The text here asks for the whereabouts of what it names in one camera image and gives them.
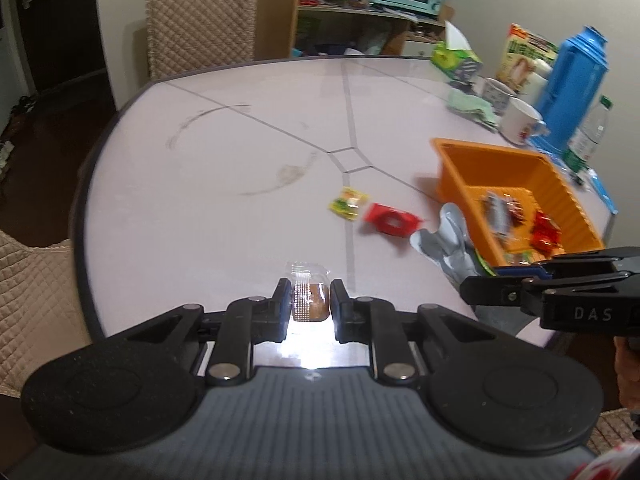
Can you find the red snack box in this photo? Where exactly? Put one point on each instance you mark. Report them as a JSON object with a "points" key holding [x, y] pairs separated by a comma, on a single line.
{"points": [[392, 220]]}

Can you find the silver grey snack packet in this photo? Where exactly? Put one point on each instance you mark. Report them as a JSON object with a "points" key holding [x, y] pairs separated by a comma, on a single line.
{"points": [[450, 240]]}

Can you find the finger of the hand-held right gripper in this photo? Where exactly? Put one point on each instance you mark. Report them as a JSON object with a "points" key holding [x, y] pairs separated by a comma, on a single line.
{"points": [[590, 260], [490, 290]]}

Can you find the green tissue box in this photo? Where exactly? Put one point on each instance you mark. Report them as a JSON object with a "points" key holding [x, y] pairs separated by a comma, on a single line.
{"points": [[457, 60]]}

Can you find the orange plastic tray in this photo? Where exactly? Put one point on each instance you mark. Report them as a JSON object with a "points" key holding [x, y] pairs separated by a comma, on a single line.
{"points": [[500, 167]]}

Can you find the beige quilted chair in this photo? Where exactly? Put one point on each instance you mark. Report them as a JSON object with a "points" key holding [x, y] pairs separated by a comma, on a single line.
{"points": [[35, 310], [200, 20], [615, 430]]}

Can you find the green label water bottle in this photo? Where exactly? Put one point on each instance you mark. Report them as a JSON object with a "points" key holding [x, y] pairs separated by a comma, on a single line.
{"points": [[590, 140]]}

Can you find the small grey snack packet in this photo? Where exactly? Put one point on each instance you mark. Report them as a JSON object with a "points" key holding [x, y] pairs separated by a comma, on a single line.
{"points": [[496, 212]]}

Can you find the white enamel mug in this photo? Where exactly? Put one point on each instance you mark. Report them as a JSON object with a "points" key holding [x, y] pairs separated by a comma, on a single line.
{"points": [[497, 95]]}

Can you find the red candy wrapper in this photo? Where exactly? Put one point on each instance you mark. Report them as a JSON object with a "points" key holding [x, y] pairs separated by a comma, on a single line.
{"points": [[544, 232]]}

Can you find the yellow green cardboard box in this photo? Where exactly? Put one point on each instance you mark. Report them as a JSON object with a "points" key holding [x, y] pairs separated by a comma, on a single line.
{"points": [[525, 55]]}

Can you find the person's right hand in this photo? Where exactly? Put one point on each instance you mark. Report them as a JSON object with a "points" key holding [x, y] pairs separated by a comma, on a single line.
{"points": [[629, 370]]}

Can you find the shoes on floor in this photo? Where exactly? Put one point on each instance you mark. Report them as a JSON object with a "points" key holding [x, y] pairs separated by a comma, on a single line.
{"points": [[10, 130]]}

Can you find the dark red snack packet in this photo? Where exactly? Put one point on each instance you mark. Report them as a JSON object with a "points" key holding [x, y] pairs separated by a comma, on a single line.
{"points": [[515, 210]]}

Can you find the wooden shelf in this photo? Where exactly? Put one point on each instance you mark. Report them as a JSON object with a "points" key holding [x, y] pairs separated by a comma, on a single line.
{"points": [[345, 25]]}

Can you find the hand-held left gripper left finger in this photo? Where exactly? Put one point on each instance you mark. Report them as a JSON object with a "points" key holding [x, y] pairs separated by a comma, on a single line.
{"points": [[284, 310]]}

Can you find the yellow snack packet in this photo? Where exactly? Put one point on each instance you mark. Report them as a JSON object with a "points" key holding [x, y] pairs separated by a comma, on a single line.
{"points": [[348, 202]]}

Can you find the white container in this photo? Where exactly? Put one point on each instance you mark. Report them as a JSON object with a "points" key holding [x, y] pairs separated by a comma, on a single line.
{"points": [[537, 80]]}

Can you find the white cartoon mug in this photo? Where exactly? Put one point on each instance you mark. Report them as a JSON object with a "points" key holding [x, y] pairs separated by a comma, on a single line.
{"points": [[520, 122]]}

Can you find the red white cloth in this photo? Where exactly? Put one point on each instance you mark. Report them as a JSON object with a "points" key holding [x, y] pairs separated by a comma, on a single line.
{"points": [[610, 465]]}

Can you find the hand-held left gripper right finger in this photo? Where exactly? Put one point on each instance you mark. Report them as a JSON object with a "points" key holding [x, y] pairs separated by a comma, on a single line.
{"points": [[338, 310]]}

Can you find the clear packet brown cake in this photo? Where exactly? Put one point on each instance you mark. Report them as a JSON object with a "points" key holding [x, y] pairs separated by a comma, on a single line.
{"points": [[310, 300]]}

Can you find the clear box blue label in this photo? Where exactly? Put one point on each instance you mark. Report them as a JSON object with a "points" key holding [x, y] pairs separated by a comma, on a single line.
{"points": [[602, 190]]}

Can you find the blue thermos jug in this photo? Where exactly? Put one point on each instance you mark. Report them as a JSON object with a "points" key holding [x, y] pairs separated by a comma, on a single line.
{"points": [[575, 85]]}

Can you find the green cloth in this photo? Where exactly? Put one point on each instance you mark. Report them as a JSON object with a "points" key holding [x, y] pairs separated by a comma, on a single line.
{"points": [[470, 107]]}

